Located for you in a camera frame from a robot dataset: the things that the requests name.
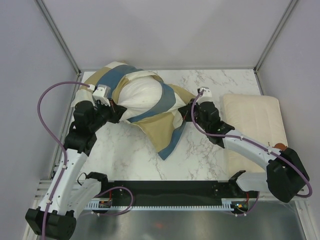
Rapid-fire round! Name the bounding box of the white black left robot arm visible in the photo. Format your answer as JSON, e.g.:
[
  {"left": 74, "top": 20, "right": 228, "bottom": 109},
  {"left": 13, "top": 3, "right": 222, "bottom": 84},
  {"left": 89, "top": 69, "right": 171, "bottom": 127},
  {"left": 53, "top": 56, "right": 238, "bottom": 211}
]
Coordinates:
[{"left": 25, "top": 100, "right": 126, "bottom": 240}]

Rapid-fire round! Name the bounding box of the aluminium extrusion rail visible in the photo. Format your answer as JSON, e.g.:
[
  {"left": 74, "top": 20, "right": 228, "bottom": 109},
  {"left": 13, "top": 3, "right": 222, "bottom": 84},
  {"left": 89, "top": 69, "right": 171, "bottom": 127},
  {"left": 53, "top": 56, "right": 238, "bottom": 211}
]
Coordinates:
[{"left": 34, "top": 180, "right": 81, "bottom": 200}]

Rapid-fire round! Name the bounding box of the white slotted cable duct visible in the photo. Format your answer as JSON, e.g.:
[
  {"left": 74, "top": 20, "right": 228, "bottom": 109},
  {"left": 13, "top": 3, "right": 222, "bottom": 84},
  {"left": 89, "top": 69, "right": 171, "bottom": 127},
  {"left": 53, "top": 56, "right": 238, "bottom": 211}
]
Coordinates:
[{"left": 84, "top": 199, "right": 234, "bottom": 211}]

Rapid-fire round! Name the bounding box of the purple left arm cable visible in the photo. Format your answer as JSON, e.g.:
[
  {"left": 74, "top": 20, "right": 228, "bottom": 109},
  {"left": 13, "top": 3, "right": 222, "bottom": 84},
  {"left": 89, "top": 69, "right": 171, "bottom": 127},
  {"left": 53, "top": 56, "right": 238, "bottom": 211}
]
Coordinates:
[{"left": 36, "top": 81, "right": 135, "bottom": 240}]

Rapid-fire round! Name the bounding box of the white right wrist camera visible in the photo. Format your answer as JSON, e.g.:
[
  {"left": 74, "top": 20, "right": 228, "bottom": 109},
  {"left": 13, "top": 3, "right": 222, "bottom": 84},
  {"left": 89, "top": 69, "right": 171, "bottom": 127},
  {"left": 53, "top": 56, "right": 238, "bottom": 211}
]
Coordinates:
[{"left": 197, "top": 86, "right": 212, "bottom": 101}]

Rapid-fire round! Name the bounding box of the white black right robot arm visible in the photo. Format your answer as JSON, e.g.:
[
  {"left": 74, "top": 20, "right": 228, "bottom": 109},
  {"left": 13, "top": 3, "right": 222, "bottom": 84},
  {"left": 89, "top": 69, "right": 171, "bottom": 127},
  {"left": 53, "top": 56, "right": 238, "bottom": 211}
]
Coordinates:
[{"left": 178, "top": 99, "right": 313, "bottom": 203}]

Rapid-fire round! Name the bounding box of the aluminium left frame post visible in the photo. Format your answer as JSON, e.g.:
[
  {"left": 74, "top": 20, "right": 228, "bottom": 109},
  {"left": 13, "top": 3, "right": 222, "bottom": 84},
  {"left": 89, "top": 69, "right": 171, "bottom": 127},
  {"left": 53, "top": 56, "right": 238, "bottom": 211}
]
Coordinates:
[{"left": 34, "top": 0, "right": 82, "bottom": 77}]

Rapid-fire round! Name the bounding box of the white pillow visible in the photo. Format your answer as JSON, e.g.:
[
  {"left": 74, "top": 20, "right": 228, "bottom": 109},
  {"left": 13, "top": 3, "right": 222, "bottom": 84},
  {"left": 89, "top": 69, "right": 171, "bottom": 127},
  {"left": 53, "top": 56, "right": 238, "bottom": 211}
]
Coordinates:
[{"left": 117, "top": 76, "right": 163, "bottom": 121}]

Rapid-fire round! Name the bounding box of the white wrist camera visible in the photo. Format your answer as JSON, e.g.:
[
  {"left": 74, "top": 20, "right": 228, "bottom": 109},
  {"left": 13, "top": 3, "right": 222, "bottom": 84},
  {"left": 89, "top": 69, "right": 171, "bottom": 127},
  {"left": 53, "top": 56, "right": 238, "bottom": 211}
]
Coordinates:
[
  {"left": 197, "top": 86, "right": 212, "bottom": 101},
  {"left": 88, "top": 84, "right": 111, "bottom": 107}
]

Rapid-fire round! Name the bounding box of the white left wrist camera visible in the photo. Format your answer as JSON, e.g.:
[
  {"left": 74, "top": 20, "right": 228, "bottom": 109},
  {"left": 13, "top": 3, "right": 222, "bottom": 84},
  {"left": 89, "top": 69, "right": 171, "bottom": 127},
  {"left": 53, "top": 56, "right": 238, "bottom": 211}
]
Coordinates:
[{"left": 88, "top": 84, "right": 111, "bottom": 107}]

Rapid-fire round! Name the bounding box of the aluminium right frame post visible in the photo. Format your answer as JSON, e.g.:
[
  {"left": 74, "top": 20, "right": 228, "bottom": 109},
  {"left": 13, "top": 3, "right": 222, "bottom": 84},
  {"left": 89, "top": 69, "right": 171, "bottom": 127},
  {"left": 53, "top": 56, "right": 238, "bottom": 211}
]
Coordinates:
[{"left": 253, "top": 0, "right": 300, "bottom": 75}]

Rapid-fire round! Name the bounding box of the cream pillow with bear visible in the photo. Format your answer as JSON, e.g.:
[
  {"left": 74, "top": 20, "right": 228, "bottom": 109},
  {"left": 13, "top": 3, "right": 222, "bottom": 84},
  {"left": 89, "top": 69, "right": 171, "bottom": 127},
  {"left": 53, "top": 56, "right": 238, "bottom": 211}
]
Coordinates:
[{"left": 219, "top": 93, "right": 288, "bottom": 173}]

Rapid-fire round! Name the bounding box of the aluminium frame post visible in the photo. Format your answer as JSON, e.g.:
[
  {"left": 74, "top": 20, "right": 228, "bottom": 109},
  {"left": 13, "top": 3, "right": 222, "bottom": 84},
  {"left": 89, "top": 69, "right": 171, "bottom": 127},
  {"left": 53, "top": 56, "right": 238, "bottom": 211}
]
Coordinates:
[
  {"left": 253, "top": 0, "right": 300, "bottom": 75},
  {"left": 34, "top": 0, "right": 82, "bottom": 77}
]

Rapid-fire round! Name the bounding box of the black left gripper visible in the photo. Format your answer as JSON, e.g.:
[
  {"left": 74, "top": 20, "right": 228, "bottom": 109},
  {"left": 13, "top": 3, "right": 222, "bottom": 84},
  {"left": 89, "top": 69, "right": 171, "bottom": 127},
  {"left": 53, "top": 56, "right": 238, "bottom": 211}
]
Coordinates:
[{"left": 88, "top": 97, "right": 125, "bottom": 132}]

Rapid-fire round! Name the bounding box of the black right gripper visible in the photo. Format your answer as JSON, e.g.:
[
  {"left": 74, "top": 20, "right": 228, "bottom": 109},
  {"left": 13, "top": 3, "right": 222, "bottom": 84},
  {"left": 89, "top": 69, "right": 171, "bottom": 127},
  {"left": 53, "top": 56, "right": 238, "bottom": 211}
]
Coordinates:
[{"left": 180, "top": 98, "right": 210, "bottom": 132}]

